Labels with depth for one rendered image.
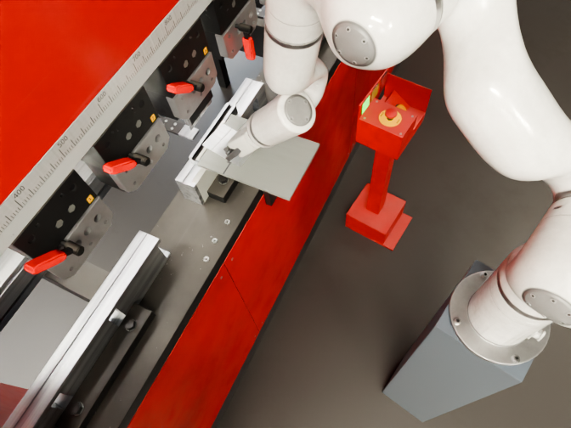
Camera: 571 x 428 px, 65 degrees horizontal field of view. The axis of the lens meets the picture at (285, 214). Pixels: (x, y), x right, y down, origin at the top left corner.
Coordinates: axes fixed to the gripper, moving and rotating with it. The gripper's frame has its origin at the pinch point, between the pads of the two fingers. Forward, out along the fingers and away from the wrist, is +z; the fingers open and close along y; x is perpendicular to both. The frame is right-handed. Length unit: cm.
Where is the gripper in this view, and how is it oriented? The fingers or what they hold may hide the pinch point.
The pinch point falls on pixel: (238, 143)
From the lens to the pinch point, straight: 114.7
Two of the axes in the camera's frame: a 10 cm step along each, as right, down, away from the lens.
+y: -5.9, 7.3, -3.5
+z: -4.6, 0.6, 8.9
